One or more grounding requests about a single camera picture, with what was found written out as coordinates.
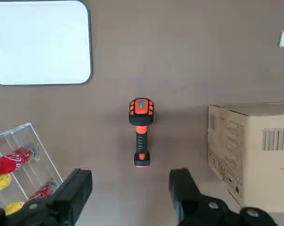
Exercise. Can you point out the orange black barcode scanner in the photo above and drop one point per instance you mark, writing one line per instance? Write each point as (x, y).
(142, 117)

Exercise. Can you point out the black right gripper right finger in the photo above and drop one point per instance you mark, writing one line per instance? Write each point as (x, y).
(189, 207)

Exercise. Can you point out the clear acrylic shelf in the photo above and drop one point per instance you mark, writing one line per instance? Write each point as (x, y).
(46, 162)

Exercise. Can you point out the brown cardboard box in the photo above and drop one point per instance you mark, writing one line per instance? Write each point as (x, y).
(262, 179)

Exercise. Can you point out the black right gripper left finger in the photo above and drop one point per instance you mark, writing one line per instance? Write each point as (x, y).
(62, 207)

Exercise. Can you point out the yellow drink bottle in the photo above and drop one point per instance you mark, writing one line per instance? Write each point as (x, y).
(1, 183)
(13, 207)

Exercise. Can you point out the white board with dark rim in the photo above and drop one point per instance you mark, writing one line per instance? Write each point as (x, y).
(38, 42)

